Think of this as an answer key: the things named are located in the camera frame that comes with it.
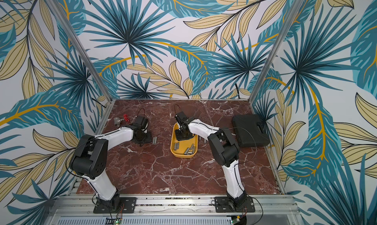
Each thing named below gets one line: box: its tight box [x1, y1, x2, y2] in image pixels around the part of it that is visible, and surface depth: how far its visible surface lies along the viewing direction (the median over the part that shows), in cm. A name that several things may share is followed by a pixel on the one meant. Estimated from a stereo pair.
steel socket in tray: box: [173, 141, 180, 151], surface depth 94 cm
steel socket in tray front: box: [183, 143, 195, 156], surface depth 92 cm
